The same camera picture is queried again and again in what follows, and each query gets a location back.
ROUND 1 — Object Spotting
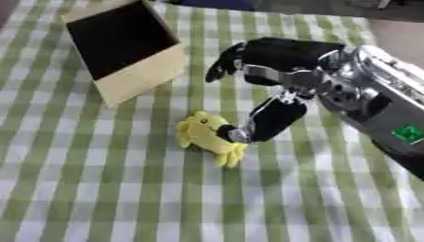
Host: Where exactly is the yellow soft toy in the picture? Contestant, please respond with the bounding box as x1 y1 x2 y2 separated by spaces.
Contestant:
175 110 249 169

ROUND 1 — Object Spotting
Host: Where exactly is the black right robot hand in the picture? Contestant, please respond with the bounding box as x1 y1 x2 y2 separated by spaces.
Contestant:
203 37 348 145

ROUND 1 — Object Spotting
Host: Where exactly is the tan cardboard box black inside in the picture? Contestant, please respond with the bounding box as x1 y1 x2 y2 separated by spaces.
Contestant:
60 0 191 108

